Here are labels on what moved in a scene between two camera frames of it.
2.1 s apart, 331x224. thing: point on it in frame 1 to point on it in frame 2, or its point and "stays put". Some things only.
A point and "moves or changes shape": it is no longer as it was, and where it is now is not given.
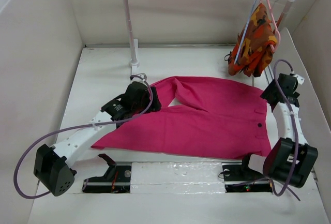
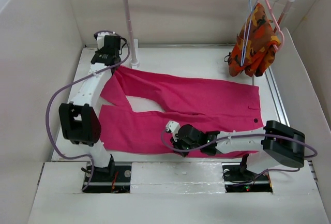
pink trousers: x=199 y=116 moves or changes shape
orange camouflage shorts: x=253 y=51 stays put
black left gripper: x=155 y=105 to x=100 y=51
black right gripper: x=268 y=91 to x=175 y=143
